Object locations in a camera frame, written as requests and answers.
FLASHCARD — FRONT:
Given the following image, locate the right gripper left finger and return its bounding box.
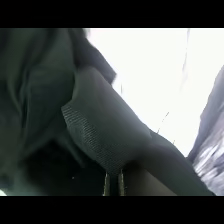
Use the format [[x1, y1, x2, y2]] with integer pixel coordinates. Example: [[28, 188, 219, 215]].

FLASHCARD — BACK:
[[71, 169, 114, 197]]

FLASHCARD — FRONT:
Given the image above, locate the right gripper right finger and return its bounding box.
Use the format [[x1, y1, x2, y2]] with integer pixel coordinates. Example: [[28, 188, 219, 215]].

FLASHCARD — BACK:
[[116, 163, 178, 197]]

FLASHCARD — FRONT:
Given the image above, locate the dark green shirt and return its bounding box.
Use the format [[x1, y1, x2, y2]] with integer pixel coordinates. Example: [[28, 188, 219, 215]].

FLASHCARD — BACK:
[[0, 27, 215, 197]]

